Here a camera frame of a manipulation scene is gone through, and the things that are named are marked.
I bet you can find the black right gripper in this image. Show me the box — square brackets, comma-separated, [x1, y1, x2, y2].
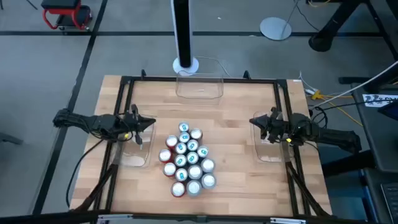
[249, 106, 295, 146]

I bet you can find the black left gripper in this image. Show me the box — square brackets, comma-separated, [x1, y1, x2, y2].
[116, 103, 157, 146]

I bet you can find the clear plastic bin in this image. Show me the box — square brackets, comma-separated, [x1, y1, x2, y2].
[252, 110, 292, 164]
[175, 72, 224, 100]
[119, 115, 157, 169]

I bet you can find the red white Spindrift can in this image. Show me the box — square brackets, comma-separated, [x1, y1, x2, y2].
[201, 174, 217, 190]
[200, 158, 216, 174]

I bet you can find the pink white Spindrift can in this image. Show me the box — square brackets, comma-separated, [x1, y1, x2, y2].
[186, 180, 202, 197]

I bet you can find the black desk foot bar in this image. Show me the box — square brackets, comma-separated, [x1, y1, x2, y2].
[321, 149, 376, 177]

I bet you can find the grey round floor stand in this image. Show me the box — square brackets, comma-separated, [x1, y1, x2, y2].
[259, 0, 301, 42]

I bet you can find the white paper label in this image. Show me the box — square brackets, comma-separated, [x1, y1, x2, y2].
[362, 93, 398, 108]

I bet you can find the black side desk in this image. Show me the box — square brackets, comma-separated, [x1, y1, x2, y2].
[338, 76, 398, 174]

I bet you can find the dark tablet screen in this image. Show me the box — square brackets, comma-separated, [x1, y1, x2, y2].
[377, 101, 398, 121]

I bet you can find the black chair leg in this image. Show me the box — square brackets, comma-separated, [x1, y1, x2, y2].
[0, 131, 24, 146]

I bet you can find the black front beam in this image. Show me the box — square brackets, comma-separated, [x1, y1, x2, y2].
[0, 210, 398, 224]

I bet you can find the black keyboard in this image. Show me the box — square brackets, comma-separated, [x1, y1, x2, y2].
[380, 182, 398, 224]

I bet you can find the black aluminium table frame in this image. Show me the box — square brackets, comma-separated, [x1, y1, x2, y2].
[68, 70, 333, 218]

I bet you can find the white fan cable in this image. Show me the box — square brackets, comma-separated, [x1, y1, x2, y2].
[194, 55, 233, 78]

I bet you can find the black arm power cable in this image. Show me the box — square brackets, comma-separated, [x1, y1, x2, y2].
[65, 138, 108, 208]

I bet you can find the thick white cable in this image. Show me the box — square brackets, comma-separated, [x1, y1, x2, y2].
[309, 60, 398, 110]

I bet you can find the black desk leg frame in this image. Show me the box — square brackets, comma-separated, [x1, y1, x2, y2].
[308, 0, 398, 62]

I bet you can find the black floor cable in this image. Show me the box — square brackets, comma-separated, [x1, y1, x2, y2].
[294, 0, 321, 32]

